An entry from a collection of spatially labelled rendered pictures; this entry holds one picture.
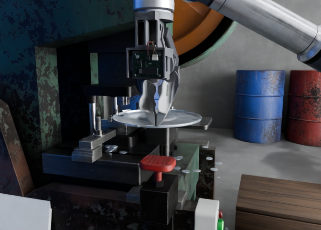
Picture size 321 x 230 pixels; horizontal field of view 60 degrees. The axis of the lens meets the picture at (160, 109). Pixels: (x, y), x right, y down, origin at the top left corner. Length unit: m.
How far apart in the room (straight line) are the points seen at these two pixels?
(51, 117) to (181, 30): 0.66
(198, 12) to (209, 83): 2.99
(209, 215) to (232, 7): 0.47
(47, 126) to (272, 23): 0.68
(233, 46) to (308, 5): 1.05
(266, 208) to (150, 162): 0.84
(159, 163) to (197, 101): 3.70
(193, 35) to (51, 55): 0.58
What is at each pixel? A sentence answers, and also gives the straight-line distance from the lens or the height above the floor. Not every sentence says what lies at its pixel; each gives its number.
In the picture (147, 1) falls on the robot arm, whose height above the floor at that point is 1.06.
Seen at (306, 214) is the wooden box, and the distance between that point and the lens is 1.35.
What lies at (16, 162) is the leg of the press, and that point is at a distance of 0.90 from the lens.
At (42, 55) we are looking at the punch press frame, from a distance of 0.89.
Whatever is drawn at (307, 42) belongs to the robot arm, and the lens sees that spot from 0.73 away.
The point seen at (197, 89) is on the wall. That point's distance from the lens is 4.23.
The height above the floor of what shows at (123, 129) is 0.75.
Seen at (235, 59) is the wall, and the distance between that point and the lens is 4.16.
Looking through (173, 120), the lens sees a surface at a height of 0.78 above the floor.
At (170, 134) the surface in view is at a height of 0.74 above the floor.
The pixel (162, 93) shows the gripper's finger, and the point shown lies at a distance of 0.52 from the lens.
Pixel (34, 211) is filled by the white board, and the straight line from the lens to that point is 0.89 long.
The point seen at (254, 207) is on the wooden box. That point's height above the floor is 0.35.
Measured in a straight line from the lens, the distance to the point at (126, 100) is 0.93.
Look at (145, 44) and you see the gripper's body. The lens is 0.48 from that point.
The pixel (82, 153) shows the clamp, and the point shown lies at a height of 0.73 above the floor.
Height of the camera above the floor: 0.96
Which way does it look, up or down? 9 degrees down
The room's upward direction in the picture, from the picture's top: straight up
